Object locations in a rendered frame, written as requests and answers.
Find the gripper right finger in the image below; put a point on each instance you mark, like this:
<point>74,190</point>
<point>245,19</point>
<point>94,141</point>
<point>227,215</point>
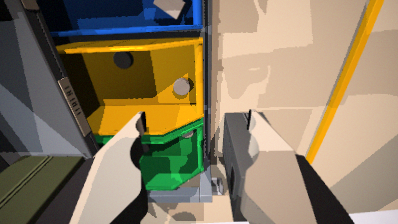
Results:
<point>281,187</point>

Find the yellow bar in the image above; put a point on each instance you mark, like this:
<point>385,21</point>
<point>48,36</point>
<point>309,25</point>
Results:
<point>362,36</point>

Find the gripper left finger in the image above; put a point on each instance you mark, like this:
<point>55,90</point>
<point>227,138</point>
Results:
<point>108,188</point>

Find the grey bin rack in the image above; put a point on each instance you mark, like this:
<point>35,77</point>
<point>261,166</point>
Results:
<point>32,117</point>

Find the yellow bin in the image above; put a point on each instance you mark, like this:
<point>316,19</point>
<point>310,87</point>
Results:
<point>110,97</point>

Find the green open bin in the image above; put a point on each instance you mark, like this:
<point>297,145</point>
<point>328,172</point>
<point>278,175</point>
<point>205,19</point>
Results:
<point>172,159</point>

